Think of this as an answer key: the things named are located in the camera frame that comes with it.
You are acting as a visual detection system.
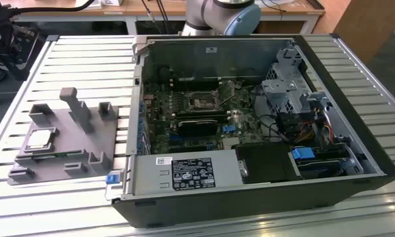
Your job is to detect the silver CPU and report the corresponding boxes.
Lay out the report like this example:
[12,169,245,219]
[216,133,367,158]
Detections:
[25,130,52,149]

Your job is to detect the CPU socket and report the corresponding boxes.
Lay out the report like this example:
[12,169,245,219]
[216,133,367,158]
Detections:
[188,91,223,112]

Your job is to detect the black RAM slot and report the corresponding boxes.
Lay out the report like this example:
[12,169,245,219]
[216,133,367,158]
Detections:
[174,115,228,122]
[173,111,228,118]

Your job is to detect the grey parts rack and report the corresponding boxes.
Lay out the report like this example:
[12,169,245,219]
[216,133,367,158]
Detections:
[6,87,121,186]

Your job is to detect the green RAM stick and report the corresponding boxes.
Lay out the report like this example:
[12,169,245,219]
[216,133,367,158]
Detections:
[29,153,82,160]

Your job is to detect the black graphics card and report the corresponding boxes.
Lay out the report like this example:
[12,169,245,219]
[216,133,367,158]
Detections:
[176,119,217,136]

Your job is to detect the silver power supply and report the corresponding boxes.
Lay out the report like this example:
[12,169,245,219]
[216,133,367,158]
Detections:
[126,154,244,196]

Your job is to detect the metal socket cover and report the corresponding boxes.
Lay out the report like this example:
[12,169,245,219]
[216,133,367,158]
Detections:
[215,80,243,105]

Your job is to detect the green motherboard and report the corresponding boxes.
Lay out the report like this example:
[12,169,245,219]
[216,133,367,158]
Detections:
[140,79,271,155]

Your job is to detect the silver chipset heatsink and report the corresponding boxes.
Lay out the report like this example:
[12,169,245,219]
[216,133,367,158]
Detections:
[223,138,240,149]

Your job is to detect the metal drive cage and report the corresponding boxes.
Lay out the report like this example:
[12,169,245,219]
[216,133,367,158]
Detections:
[261,48,333,117]

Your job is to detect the black fan shroud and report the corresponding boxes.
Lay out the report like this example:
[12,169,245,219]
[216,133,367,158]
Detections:
[233,142,305,185]

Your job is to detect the black PC case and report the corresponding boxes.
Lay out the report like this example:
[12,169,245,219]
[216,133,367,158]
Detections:
[102,34,395,229]

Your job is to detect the hard disk in blue carrier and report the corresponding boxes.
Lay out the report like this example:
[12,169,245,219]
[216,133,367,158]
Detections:
[291,147,345,180]

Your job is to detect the wooden cabinet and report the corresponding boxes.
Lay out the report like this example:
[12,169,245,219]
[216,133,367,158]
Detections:
[331,0,395,65]

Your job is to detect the black robot cable brown plug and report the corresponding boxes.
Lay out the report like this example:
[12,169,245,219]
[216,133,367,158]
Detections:
[9,0,98,13]

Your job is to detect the thin cable with metal plug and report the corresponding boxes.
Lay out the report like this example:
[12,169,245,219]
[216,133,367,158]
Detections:
[144,0,156,23]

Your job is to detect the black internal cables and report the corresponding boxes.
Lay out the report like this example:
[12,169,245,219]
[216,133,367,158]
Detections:
[255,115,291,143]

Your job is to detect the coloured power wires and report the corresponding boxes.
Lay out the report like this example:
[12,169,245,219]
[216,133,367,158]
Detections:
[297,120,336,144]

